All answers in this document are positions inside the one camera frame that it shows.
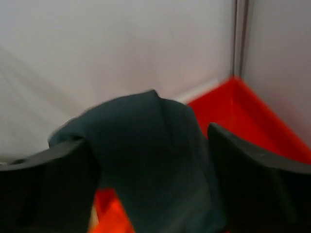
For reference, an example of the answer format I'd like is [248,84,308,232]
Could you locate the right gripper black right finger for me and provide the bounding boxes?
[207,123,311,233]

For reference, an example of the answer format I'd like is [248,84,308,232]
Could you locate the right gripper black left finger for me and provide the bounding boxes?
[0,139,99,233]

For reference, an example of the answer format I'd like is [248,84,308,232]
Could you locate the dark navy shorts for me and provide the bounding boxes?
[49,90,226,233]

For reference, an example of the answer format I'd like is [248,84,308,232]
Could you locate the red plastic bin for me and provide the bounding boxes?
[93,80,311,233]

